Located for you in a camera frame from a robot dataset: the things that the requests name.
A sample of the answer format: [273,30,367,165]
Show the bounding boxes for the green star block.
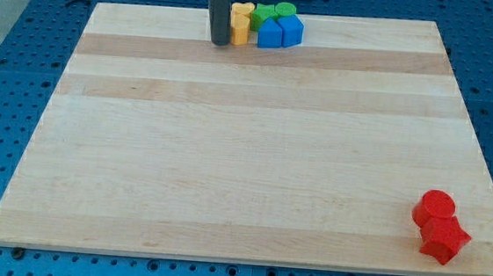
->
[250,4,278,32]

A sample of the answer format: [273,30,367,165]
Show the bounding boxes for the red star block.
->
[419,216,472,265]

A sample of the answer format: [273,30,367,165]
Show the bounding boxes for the large wooden board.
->
[0,4,493,276]

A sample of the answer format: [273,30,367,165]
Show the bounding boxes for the blue house-shaped block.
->
[257,18,283,48]

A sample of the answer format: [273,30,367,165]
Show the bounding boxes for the yellow block front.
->
[230,13,250,46]

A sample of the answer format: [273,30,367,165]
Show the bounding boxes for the yellow block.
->
[230,13,250,46]
[231,2,255,18]

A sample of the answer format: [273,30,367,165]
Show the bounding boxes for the blue cube block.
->
[277,15,304,47]

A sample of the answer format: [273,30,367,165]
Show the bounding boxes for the yellow block rear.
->
[231,2,255,18]

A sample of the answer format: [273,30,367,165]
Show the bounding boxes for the green cylinder block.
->
[274,2,297,18]

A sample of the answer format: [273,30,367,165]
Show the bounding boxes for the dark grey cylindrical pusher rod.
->
[207,0,231,46]

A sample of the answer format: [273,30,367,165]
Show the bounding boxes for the red cylinder block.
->
[411,190,456,228]

